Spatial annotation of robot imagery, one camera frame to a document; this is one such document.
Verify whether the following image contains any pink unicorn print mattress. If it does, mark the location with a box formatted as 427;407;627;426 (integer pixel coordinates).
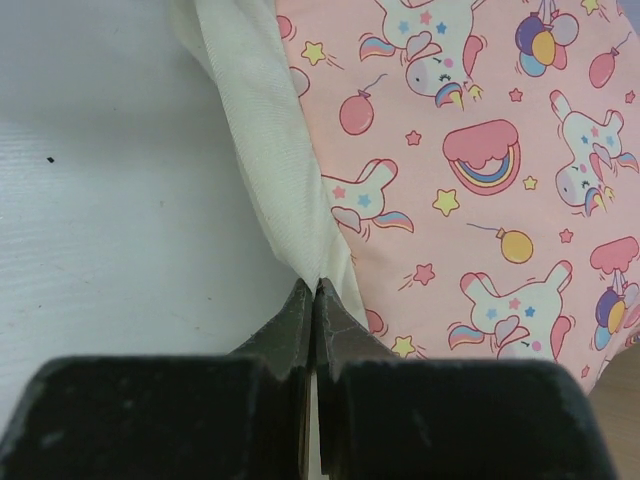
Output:
170;1;639;390

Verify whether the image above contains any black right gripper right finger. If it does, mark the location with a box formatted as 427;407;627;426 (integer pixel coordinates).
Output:
313;279;617;479

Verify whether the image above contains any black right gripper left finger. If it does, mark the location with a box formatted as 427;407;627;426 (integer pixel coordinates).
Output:
1;282;313;479

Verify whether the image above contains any wooden striped pet bed frame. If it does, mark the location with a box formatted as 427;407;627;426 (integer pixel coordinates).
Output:
588;345;640;480

